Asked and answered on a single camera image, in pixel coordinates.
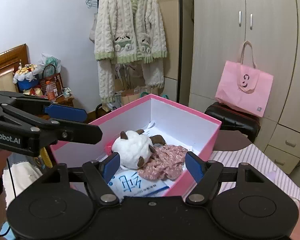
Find blue wet wipes pack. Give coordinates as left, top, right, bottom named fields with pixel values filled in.
left=108, top=168, right=174, bottom=199

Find white brown plush toy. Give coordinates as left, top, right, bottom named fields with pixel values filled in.
left=111, top=129, right=166, bottom=170

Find pink floral fabric scrunchie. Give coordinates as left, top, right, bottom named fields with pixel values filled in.
left=138, top=145, right=188, bottom=181

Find pink cardboard storage box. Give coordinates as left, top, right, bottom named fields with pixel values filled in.
left=51, top=95, right=221, bottom=197

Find pink fluffy strawberry plush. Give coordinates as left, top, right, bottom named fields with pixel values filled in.
left=104, top=141, right=114, bottom=155

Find wooden nightstand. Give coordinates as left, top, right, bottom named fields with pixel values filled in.
left=37, top=95, right=75, bottom=120

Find flower bouquet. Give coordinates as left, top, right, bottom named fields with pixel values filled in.
left=13, top=61, right=42, bottom=91

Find striped cloth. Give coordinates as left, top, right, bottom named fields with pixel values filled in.
left=210, top=144, right=300, bottom=201

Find black suitcase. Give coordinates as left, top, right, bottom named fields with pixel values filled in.
left=204, top=102, right=261, bottom=142

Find brown paper bag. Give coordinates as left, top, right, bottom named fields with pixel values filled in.
left=121, top=87, right=158, bottom=106

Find pink tote bag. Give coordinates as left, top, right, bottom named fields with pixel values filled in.
left=215, top=41, right=274, bottom=118

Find cream green knit cardigan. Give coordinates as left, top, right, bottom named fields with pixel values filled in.
left=94, top=0, right=168, bottom=103

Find grey wooden wardrobe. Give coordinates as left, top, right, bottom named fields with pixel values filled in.
left=189, top=0, right=300, bottom=174

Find black clothes rack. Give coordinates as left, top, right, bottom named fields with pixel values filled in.
left=93, top=0, right=193, bottom=104

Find blue wire hangers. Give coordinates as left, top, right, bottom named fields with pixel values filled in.
left=85, top=0, right=99, bottom=9

